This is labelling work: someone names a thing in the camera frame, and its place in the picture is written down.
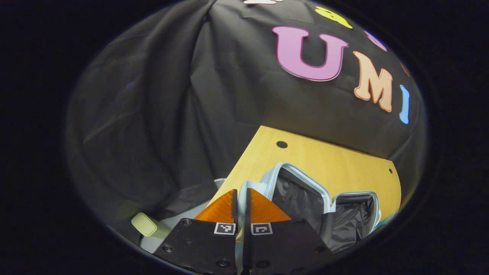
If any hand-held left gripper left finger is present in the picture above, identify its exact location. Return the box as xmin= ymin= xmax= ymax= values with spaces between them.
xmin=153 ymin=189 xmax=238 ymax=275

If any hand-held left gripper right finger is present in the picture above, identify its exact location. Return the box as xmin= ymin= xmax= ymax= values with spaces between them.
xmin=243 ymin=188 xmax=333 ymax=275

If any light blue suitcase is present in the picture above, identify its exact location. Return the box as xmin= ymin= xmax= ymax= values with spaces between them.
xmin=235 ymin=162 xmax=382 ymax=275

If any pale green box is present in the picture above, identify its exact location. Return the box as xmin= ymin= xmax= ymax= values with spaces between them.
xmin=131 ymin=212 xmax=173 ymax=240

